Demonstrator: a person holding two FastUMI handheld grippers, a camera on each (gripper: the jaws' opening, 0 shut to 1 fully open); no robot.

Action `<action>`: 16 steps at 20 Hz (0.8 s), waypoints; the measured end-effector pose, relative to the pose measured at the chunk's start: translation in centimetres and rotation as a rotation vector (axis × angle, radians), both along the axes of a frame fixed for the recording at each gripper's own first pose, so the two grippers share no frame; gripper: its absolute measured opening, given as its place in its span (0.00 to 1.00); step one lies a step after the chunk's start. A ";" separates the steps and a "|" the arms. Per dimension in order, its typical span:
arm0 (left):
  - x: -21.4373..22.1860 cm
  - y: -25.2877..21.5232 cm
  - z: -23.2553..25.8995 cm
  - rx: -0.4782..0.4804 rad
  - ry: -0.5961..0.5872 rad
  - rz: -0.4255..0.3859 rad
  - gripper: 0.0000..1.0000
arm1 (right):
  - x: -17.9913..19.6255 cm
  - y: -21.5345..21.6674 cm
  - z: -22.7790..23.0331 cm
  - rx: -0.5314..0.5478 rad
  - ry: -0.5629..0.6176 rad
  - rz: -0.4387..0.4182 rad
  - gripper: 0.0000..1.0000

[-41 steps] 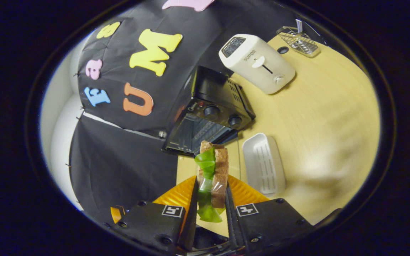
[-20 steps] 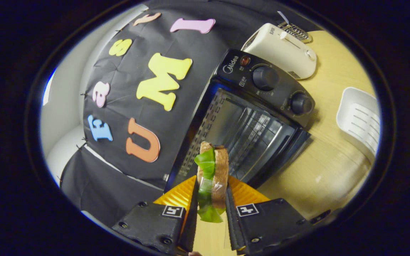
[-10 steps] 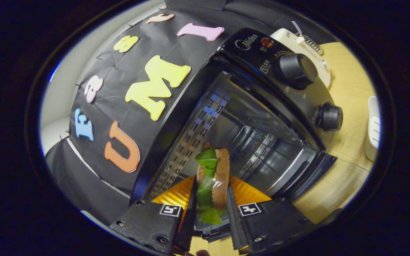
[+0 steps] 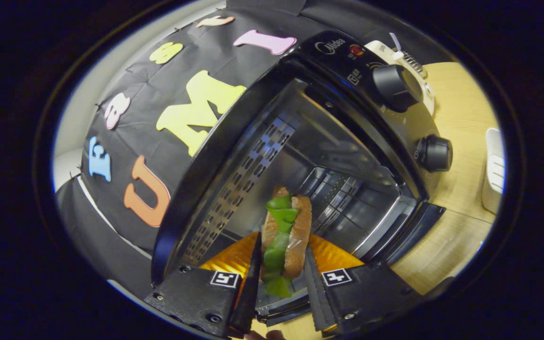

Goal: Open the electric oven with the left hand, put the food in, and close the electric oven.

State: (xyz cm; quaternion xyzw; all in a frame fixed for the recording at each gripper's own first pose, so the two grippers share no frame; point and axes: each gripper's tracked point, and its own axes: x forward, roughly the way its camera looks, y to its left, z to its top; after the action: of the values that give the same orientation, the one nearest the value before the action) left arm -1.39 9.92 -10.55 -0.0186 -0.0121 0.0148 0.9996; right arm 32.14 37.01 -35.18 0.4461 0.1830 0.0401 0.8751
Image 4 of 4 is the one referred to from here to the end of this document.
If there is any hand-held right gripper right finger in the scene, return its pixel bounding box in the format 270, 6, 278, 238
304, 234, 426, 337

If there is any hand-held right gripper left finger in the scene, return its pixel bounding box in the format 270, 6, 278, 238
144, 231, 263, 338

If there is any lettuce sandwich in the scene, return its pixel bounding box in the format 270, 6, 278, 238
259, 186, 313, 298

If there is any black electric oven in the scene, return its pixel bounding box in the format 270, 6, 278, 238
151, 31, 454, 326

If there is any white plastic tray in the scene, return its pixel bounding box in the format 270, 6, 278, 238
482, 127, 506, 215

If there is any white toaster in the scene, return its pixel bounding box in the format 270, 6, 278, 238
364, 40, 435, 116

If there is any striped handle utensil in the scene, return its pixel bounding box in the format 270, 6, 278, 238
389, 32, 405, 60

